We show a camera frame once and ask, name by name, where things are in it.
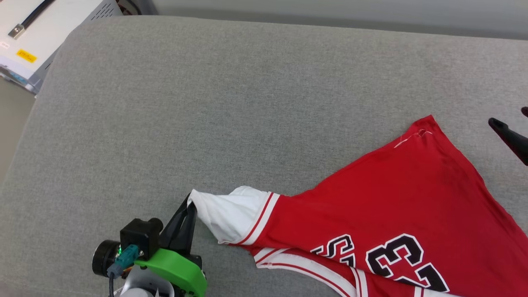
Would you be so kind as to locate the yellow warning sticker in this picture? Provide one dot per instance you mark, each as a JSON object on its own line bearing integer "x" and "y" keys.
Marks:
{"x": 27, "y": 56}

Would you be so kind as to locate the red and white basketball jersey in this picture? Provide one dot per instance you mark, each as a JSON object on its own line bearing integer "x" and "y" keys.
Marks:
{"x": 392, "y": 198}

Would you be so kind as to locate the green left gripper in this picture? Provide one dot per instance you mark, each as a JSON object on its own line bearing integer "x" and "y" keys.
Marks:
{"x": 177, "y": 268}

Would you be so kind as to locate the white metal appliance box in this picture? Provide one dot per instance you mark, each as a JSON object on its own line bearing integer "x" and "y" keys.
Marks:
{"x": 62, "y": 29}

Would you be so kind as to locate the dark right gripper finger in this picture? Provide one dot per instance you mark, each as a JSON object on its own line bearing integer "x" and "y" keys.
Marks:
{"x": 525, "y": 111}
{"x": 517, "y": 144}

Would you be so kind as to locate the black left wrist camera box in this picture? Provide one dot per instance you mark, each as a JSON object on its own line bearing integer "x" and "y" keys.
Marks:
{"x": 140, "y": 237}

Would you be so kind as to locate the grey metal stand leg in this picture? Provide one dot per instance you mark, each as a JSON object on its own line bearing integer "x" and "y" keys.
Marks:
{"x": 144, "y": 6}

